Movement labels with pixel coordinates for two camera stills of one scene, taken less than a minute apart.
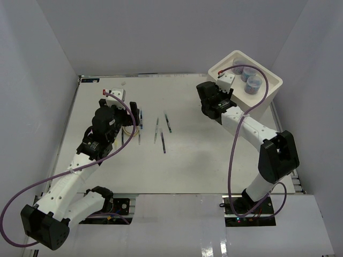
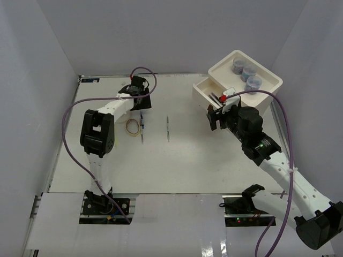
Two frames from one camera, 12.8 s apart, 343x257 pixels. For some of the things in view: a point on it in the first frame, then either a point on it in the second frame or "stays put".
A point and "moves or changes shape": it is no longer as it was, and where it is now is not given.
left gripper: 128,121 -> 147,103
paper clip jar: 247,72 stays put
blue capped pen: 141,125 stays put
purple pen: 163,140 moves or changes shape
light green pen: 155,136 -> 168,129
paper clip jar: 239,70 stays put
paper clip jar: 253,84 stays put
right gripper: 226,96 -> 211,115
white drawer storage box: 250,84 stays put
